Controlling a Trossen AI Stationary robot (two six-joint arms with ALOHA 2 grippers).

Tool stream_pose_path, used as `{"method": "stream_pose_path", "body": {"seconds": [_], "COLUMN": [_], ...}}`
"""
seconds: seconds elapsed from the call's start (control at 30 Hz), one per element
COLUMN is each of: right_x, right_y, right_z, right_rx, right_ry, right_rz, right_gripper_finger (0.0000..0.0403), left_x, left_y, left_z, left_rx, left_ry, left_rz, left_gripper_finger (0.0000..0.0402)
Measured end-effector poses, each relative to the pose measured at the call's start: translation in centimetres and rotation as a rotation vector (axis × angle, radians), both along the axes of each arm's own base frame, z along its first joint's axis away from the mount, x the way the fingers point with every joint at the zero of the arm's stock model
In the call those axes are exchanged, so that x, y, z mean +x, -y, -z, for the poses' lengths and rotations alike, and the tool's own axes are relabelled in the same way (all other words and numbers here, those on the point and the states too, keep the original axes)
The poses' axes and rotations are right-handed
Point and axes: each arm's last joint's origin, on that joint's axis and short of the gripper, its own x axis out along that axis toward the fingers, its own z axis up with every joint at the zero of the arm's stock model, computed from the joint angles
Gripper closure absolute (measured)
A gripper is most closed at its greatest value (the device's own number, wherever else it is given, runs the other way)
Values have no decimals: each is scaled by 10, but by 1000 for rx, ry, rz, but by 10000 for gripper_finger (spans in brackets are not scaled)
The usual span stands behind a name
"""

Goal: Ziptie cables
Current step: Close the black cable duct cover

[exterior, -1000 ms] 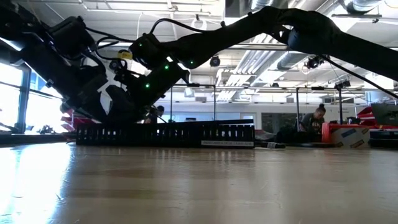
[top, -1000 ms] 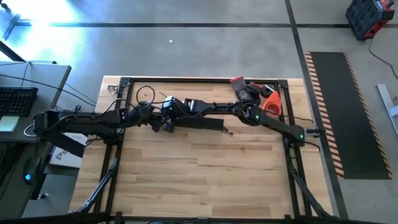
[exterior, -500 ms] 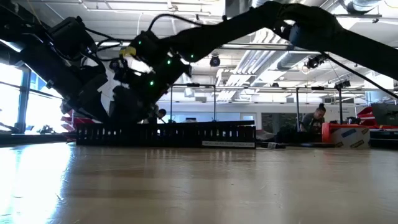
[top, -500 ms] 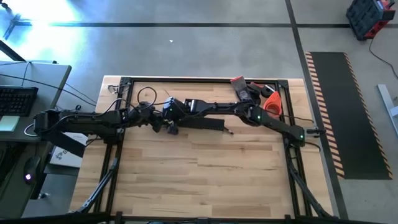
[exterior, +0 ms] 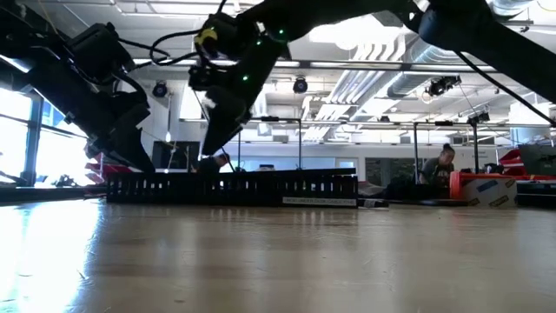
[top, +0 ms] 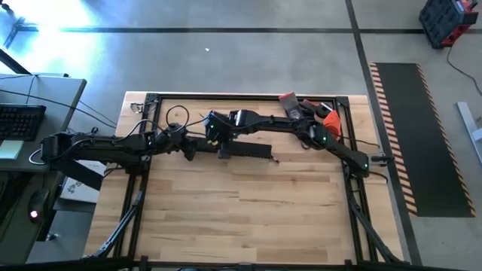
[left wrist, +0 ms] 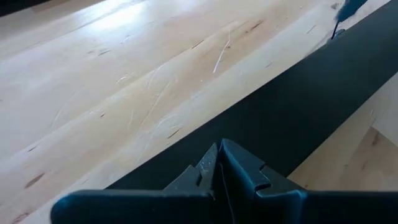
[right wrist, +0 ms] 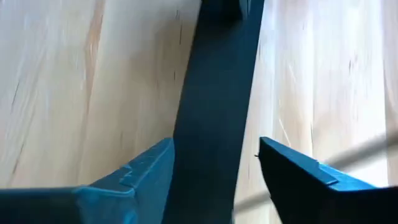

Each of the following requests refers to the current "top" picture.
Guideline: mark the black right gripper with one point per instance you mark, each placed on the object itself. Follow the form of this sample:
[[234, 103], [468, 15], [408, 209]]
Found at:
[[218, 124]]

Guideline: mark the green note pad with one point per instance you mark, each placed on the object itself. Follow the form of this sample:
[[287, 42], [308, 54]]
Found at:
[[10, 149]]

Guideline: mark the orange plastic tool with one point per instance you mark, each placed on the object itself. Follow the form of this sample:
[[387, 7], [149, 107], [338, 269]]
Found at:
[[333, 124]]

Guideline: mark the black computer mouse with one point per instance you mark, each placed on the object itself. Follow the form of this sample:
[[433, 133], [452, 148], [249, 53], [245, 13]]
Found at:
[[37, 205]]

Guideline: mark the black aluminium table frame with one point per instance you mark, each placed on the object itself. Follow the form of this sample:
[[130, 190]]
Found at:
[[226, 96]]

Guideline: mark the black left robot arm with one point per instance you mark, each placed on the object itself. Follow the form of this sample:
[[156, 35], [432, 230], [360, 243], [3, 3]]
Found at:
[[113, 147]]

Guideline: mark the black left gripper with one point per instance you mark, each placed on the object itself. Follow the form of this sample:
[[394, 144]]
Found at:
[[189, 149]]

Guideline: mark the grey metal bar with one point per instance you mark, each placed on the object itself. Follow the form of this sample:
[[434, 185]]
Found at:
[[470, 128]]

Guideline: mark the grey desk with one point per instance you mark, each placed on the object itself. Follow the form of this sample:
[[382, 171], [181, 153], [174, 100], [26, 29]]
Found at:
[[56, 94]]

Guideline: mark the white printed box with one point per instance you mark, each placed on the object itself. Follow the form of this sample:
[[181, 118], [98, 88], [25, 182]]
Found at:
[[81, 188]]

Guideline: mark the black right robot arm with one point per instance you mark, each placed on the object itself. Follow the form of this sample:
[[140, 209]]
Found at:
[[286, 122]]

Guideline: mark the black keyboard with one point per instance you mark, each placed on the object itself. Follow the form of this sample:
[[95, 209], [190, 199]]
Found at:
[[20, 122]]

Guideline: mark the red black tool case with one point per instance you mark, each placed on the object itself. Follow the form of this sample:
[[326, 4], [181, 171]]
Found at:
[[444, 20]]

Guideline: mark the grey clamp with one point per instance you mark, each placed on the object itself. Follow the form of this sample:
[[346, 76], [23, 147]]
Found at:
[[381, 159]]

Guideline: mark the black hazard striped mat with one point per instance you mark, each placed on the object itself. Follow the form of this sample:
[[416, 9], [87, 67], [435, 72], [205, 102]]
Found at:
[[425, 139]]

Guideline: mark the black stand legs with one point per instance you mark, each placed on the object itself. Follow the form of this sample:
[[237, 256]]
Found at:
[[17, 30]]

